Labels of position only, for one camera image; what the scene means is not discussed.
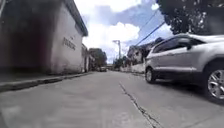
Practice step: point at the distant vehicle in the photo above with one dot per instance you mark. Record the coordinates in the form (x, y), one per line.
(103, 69)

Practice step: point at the grey concrete road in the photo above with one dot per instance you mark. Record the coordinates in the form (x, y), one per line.
(100, 100)

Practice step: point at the white building with dark roof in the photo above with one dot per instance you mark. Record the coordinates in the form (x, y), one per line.
(63, 40)

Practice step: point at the tree behind houses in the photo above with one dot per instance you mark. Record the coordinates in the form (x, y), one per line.
(97, 57)

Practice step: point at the raised concrete kerb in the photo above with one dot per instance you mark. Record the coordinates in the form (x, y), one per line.
(36, 81)

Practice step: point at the dark leafy tree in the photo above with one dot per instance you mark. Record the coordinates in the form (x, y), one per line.
(186, 15)

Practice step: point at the house with white wall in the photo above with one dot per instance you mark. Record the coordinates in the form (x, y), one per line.
(136, 58)

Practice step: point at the silver car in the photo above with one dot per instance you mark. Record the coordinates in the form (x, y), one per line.
(180, 58)

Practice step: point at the utility pole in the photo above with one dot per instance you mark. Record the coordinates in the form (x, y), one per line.
(118, 50)

